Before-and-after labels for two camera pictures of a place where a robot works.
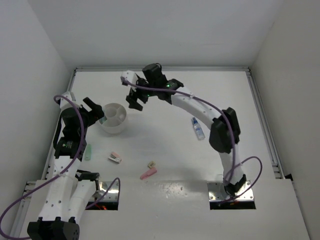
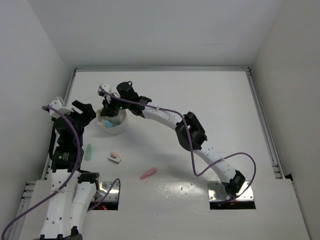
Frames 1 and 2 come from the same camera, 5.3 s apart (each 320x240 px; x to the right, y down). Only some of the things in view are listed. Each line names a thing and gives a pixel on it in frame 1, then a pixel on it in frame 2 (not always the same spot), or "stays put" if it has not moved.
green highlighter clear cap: [102, 120] → [117, 122]
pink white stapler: [115, 157] stays put
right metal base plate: [214, 191] stays put
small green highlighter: [88, 152] stays put
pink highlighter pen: [148, 173] stays put
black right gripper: [132, 99] → [109, 109]
